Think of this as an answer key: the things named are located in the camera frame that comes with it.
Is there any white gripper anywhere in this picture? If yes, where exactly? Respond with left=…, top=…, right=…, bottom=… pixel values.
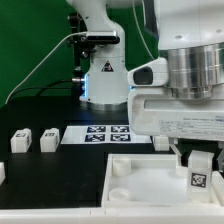
left=128, top=87, right=224, bottom=172

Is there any white square tabletop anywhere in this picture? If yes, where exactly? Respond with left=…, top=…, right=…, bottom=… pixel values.
left=101, top=154, right=224, bottom=208

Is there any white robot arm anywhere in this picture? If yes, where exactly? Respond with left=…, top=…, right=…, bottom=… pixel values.
left=67, top=0, right=224, bottom=143

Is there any white sheet with markers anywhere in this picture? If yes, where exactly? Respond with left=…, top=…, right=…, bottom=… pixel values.
left=61, top=125, right=151, bottom=145

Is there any white obstacle block left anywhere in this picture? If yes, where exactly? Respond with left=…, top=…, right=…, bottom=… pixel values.
left=0, top=162, right=5, bottom=185

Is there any white obstacle wall front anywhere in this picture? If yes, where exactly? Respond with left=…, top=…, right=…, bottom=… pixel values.
left=0, top=207, right=224, bottom=224

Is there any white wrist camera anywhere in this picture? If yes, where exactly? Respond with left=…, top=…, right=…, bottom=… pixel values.
left=127, top=58, right=169, bottom=87

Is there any black rear camera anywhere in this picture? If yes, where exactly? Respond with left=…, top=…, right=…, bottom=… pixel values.
left=86, top=31, right=120, bottom=44

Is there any black camera stand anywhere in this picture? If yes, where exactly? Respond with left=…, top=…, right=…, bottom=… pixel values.
left=67, top=12, right=87, bottom=100

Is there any black cable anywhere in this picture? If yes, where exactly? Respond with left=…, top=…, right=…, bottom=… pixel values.
left=5, top=79, right=74, bottom=104

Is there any white cable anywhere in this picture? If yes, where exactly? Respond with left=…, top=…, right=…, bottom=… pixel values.
left=5, top=31, right=88, bottom=105

